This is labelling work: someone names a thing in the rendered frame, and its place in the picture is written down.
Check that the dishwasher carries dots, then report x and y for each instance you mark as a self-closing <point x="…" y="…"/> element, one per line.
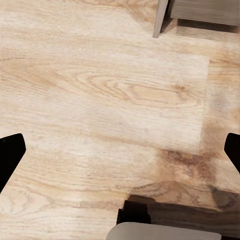
<point x="214" y="11"/>

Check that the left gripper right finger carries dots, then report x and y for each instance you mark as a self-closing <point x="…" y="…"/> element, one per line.
<point x="232" y="149"/>

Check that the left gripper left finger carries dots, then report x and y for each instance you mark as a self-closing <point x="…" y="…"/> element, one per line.
<point x="12" y="149"/>

